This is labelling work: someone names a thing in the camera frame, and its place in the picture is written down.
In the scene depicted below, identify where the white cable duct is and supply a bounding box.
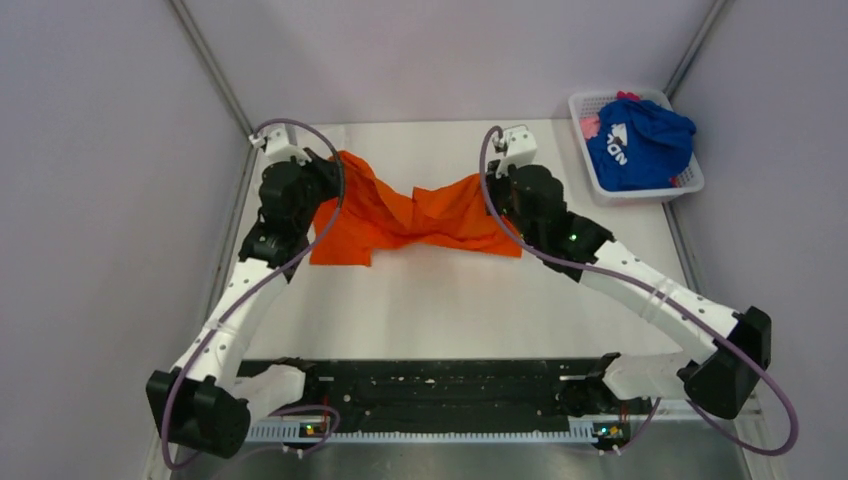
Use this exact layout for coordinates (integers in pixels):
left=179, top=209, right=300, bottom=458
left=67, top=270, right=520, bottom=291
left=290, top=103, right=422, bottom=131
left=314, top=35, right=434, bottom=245
left=245, top=419, right=631, bottom=445

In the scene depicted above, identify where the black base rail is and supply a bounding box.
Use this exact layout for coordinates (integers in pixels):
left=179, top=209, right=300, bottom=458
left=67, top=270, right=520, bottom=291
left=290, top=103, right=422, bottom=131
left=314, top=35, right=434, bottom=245
left=278, top=357, right=653, bottom=438

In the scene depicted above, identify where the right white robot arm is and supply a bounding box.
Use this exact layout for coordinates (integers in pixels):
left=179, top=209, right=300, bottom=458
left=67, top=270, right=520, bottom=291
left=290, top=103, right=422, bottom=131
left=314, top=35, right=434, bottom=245
left=484, top=160, right=773, bottom=419

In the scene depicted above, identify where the orange t shirt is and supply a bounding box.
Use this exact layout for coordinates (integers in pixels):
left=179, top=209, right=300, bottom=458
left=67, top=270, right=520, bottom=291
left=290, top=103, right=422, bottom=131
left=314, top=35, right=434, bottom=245
left=309, top=151, right=522, bottom=267

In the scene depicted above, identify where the pink garment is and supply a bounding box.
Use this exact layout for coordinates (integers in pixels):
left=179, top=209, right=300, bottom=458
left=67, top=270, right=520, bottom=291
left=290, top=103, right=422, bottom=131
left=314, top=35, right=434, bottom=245
left=579, top=91, right=641, bottom=140

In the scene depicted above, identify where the white plastic basket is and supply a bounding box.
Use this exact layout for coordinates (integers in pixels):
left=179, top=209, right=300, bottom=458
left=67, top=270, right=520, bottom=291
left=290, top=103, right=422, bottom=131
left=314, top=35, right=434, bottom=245
left=568, top=90, right=705, bottom=207

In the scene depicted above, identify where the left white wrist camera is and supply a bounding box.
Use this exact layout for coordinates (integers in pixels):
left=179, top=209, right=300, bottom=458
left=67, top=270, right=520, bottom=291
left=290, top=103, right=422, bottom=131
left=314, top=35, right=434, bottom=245
left=248, top=127, right=311, bottom=166

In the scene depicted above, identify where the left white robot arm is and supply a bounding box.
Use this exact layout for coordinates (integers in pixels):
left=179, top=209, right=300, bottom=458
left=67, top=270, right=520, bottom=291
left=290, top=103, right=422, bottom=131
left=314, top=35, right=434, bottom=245
left=146, top=158, right=345, bottom=468

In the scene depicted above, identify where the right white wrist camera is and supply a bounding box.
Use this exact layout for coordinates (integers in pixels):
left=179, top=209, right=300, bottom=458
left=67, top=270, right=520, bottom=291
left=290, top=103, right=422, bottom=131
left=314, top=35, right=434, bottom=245
left=491, top=124, right=538, bottom=178

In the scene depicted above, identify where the blue t shirt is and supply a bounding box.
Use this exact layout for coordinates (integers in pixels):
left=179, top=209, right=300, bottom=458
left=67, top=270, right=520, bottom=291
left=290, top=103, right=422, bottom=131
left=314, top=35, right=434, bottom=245
left=586, top=98, right=697, bottom=192

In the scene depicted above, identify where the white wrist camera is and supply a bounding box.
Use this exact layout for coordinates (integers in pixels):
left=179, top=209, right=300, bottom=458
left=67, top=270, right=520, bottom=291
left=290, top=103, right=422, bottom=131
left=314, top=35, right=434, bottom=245
left=491, top=124, right=538, bottom=178
left=248, top=127, right=311, bottom=166

